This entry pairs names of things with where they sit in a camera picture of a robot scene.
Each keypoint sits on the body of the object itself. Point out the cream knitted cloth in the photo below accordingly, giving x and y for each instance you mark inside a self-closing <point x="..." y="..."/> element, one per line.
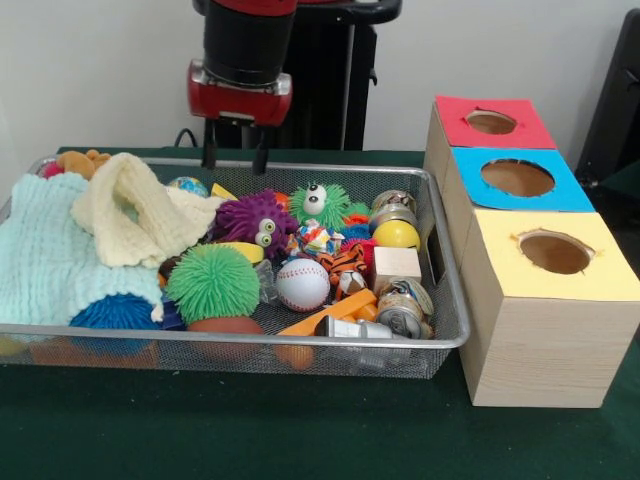
<point x="115" y="240"/>

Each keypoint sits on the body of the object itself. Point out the wooden box with three holes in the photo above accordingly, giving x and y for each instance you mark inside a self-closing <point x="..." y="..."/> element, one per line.
<point x="540" y="350"/>

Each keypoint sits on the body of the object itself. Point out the light blue knitted cloth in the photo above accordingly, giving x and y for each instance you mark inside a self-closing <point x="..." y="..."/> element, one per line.
<point x="45" y="260"/>

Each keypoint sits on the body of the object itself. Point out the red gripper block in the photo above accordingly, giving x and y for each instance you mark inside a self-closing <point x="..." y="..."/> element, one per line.
<point x="235" y="102"/>

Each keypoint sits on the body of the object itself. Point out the green spiky monster toy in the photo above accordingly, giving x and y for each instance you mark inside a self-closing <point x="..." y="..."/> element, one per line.
<point x="330" y="202"/>

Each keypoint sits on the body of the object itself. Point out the white baseball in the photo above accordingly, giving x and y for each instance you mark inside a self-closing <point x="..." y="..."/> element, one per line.
<point x="302" y="285"/>

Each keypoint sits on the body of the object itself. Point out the black upright stand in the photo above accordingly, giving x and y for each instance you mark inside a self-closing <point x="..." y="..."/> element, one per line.
<point x="615" y="100"/>

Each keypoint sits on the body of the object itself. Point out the yellow ball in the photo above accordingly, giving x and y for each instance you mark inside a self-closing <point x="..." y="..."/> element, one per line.
<point x="395" y="236"/>

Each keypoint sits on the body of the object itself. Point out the shallow mesh bin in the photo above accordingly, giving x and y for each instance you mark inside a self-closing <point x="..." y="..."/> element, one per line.
<point x="350" y="177"/>

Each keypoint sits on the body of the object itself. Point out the orange plastic block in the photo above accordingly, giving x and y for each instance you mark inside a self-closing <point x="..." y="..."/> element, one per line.
<point x="355" y="302"/>

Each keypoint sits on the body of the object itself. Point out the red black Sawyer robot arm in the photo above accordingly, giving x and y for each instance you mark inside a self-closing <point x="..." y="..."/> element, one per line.
<point x="247" y="45"/>

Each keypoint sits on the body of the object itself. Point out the crushed silver can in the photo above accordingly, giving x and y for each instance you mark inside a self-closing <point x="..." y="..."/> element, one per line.
<point x="405" y="315"/>

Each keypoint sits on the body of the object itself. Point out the wooden cube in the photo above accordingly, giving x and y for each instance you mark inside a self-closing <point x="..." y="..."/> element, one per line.
<point x="397" y="267"/>

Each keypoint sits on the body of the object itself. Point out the purple spiky monster toy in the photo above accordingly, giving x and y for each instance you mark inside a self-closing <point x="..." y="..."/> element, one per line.
<point x="240" y="217"/>

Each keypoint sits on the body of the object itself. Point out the green spiky ball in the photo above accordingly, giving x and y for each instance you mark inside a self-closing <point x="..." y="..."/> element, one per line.
<point x="212" y="285"/>

